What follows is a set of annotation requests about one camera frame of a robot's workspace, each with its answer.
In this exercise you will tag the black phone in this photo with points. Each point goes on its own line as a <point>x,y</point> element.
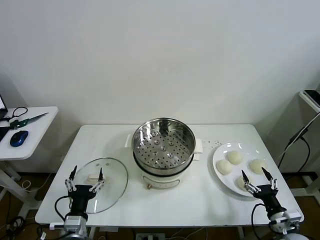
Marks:
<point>312,96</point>

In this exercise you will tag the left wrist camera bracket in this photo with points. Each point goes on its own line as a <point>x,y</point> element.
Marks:
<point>56,225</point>

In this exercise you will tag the round glass pot lid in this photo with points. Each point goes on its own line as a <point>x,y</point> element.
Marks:
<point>112,170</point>

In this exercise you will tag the stainless steel steamer basket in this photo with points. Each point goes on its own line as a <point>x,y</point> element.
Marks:
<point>175,130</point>

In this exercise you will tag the flat black pad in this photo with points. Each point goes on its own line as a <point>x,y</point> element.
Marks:
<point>3,131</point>

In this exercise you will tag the black laptop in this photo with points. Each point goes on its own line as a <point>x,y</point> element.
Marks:
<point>2,102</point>

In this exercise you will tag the steel steamer pot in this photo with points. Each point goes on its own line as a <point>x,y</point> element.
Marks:
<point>160,181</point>

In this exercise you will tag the green pointed tool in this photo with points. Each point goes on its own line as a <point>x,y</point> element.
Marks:
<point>21,122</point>

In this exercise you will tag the blue computer mouse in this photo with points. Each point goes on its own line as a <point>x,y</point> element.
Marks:
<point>18,138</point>

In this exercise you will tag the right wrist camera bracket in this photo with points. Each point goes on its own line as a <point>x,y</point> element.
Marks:
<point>290,218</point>

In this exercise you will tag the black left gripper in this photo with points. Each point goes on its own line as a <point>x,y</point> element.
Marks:
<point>81,193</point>

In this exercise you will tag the large white plate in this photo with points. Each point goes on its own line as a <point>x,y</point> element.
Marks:
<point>225,152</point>

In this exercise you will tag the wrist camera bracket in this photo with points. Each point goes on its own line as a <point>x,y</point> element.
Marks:
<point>290,218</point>
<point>56,225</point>

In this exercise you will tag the white steamed baozi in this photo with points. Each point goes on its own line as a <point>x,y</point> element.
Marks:
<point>240,183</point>
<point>256,165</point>
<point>235,157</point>
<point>224,167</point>

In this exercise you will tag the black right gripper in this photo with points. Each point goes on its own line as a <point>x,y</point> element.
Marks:
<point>268,195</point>

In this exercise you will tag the white side table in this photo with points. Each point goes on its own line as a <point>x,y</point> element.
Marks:
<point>37,140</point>

